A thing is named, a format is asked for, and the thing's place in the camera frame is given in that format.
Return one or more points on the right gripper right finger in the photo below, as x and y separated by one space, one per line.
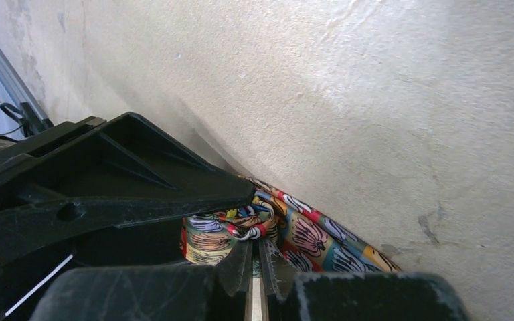
294 295

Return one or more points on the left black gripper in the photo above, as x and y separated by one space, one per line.
75 178

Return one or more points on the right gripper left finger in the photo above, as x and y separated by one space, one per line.
155 292

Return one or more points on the colourful patterned tie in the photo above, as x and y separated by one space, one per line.
308 239

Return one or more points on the aluminium frame rail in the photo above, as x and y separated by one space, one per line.
19 105

